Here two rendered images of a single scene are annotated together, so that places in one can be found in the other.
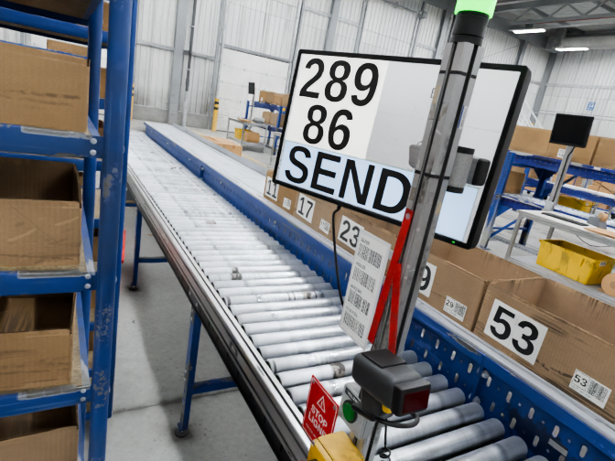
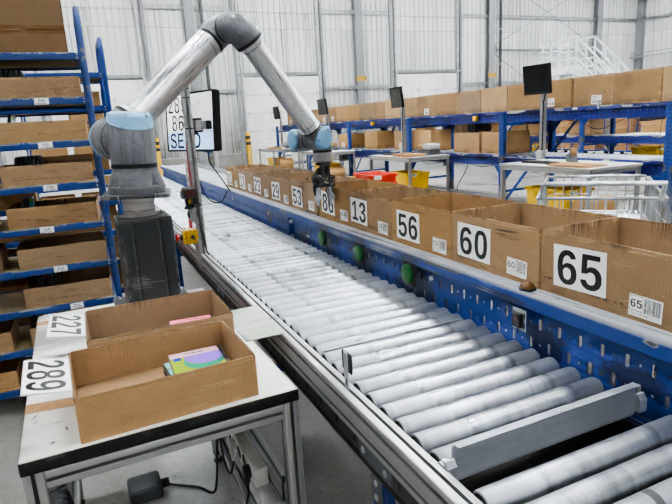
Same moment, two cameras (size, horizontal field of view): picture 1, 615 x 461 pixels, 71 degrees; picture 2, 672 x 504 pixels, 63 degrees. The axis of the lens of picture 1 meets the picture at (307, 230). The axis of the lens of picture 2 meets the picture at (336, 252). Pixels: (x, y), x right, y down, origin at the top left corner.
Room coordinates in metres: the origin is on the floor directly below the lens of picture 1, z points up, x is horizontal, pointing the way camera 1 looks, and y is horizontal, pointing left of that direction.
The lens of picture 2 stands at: (-1.98, -1.23, 1.35)
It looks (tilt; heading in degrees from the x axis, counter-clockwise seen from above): 13 degrees down; 8
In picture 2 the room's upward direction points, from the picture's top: 3 degrees counter-clockwise
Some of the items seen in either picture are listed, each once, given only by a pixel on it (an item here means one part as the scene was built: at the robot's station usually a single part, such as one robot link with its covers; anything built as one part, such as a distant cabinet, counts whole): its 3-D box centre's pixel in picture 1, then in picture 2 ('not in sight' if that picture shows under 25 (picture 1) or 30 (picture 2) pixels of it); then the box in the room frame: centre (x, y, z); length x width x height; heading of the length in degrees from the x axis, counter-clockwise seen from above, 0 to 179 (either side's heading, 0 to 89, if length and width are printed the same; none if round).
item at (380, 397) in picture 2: not in sight; (457, 378); (-0.71, -1.33, 0.72); 0.52 x 0.05 x 0.05; 122
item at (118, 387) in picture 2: not in sight; (161, 372); (-0.84, -0.64, 0.80); 0.38 x 0.28 x 0.10; 125
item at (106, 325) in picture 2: not in sight; (158, 328); (-0.55, -0.49, 0.80); 0.38 x 0.28 x 0.10; 122
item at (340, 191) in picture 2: not in sight; (359, 201); (0.75, -0.98, 0.96); 0.39 x 0.29 x 0.17; 32
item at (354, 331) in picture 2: not in sight; (380, 329); (-0.38, -1.13, 0.72); 0.52 x 0.05 x 0.05; 122
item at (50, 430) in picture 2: not in sight; (142, 350); (-0.56, -0.44, 0.74); 1.00 x 0.58 x 0.03; 33
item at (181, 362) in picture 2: not in sight; (201, 365); (-0.78, -0.71, 0.79); 0.19 x 0.14 x 0.02; 31
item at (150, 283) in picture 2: not in sight; (148, 259); (-0.17, -0.30, 0.91); 0.26 x 0.26 x 0.33; 33
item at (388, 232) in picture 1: (388, 240); (280, 184); (1.75, -0.34, 0.96); 0.39 x 0.29 x 0.17; 32
